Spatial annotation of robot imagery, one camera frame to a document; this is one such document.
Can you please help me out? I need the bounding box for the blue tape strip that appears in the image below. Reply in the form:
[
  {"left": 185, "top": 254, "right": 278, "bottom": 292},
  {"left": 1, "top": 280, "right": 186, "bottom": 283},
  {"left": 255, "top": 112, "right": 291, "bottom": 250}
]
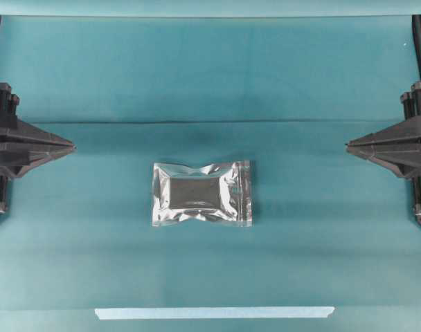
[{"left": 94, "top": 306, "right": 335, "bottom": 320}]

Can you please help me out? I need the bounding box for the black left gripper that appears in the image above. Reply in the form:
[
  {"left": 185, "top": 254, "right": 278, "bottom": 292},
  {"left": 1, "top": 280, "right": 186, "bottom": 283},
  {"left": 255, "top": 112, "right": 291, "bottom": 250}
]
[{"left": 0, "top": 83, "right": 75, "bottom": 179}]

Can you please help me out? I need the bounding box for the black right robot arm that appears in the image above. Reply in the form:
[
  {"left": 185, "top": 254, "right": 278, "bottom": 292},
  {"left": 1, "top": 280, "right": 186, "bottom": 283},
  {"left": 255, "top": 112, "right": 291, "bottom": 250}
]
[{"left": 346, "top": 81, "right": 421, "bottom": 224}]

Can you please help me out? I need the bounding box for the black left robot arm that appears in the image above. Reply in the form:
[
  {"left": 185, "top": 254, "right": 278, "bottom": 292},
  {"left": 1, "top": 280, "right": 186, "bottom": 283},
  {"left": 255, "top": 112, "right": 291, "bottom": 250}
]
[{"left": 0, "top": 83, "right": 76, "bottom": 215}]

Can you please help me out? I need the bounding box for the silver zip bag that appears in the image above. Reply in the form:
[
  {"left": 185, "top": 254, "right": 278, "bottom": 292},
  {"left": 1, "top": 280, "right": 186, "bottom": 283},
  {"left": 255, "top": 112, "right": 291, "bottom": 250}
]
[{"left": 152, "top": 160, "right": 253, "bottom": 227}]

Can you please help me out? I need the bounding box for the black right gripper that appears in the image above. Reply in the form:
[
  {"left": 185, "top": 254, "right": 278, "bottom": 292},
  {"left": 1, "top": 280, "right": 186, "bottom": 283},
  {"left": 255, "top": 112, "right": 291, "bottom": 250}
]
[{"left": 346, "top": 82, "right": 421, "bottom": 178}]

